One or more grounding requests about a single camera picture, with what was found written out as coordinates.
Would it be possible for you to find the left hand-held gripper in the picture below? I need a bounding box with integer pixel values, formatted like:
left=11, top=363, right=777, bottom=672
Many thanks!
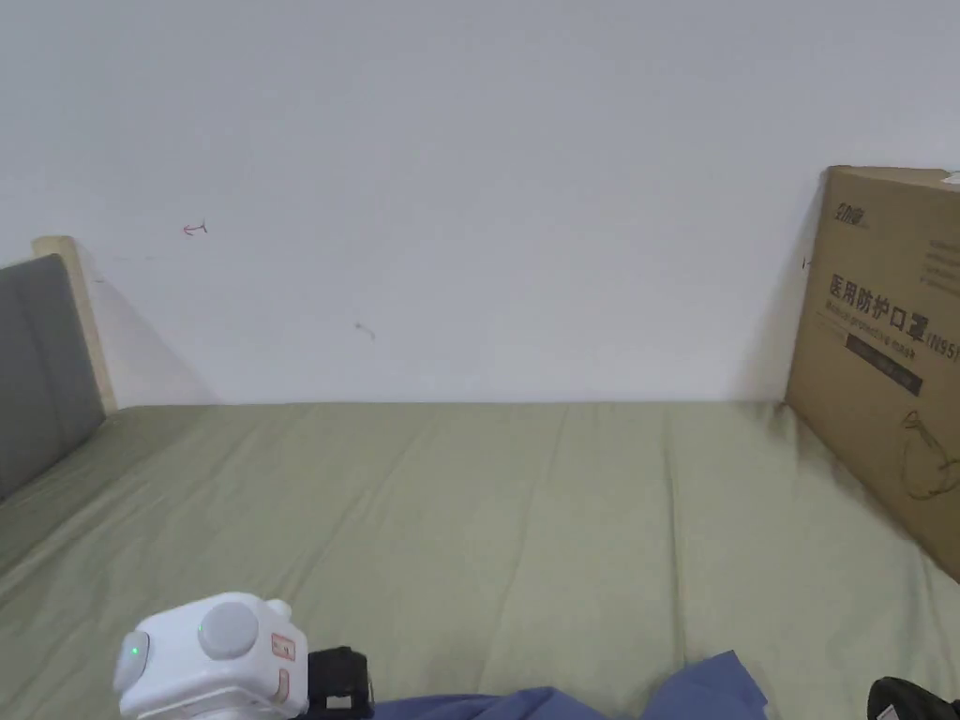
left=112, top=592, right=376, bottom=720

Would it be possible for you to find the brown cardboard carton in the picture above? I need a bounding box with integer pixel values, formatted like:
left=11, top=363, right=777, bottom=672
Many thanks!
left=782, top=164, right=960, bottom=585

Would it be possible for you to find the blue garment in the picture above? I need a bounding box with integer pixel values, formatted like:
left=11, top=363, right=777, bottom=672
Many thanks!
left=372, top=649, right=773, bottom=720

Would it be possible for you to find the bed with pale green sheet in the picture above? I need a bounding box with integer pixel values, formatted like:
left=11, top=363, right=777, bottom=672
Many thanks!
left=0, top=400, right=960, bottom=720

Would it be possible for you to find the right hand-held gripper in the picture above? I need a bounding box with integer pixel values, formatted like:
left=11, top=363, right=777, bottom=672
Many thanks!
left=868, top=675, right=960, bottom=720

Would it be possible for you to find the grey padded headboard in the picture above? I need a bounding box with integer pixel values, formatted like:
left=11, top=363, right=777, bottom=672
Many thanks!
left=0, top=235, right=120, bottom=505

